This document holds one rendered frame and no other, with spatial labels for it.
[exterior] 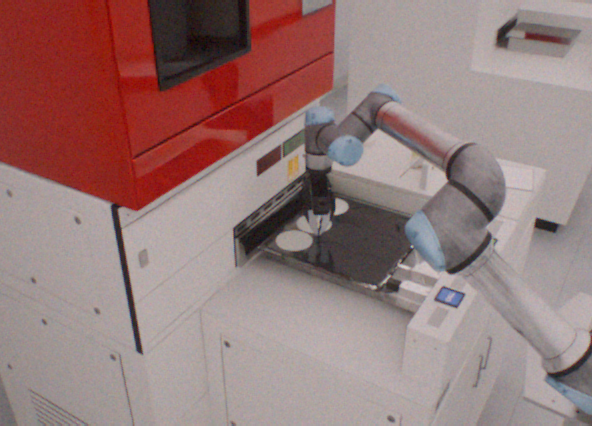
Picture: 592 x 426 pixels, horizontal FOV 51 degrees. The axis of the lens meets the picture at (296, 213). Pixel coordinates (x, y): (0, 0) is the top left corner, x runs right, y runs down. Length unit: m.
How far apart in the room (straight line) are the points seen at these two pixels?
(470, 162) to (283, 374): 0.70
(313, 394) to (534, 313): 0.57
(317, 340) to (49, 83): 0.82
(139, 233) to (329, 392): 0.58
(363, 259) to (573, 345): 0.58
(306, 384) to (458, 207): 0.61
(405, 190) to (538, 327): 0.71
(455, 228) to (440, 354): 0.31
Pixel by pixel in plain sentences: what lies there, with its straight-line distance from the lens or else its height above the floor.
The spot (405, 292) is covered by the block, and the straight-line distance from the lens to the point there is 1.56.
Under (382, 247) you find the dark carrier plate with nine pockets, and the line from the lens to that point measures 1.71.
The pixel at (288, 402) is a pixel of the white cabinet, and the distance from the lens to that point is 1.64.
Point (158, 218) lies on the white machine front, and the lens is 1.39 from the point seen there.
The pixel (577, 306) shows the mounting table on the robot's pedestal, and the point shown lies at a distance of 1.77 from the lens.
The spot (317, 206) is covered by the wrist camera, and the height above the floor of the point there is 1.05.
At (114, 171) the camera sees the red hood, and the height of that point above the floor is 1.30.
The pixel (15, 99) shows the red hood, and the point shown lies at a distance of 1.41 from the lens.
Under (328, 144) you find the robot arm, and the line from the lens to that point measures 1.50.
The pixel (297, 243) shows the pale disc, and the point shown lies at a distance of 1.71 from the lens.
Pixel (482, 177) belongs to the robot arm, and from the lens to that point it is 1.23.
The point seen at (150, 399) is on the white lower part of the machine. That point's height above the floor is 0.67.
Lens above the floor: 1.86
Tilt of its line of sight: 32 degrees down
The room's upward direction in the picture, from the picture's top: straight up
